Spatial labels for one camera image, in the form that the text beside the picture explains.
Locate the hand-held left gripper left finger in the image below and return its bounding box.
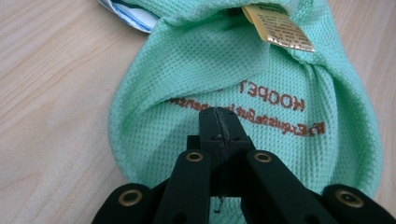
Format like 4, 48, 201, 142
186, 106, 226, 198

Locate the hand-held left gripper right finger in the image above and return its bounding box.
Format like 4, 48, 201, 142
217, 107, 256, 198

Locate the mint green striped garment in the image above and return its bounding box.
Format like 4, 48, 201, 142
96, 0, 385, 224

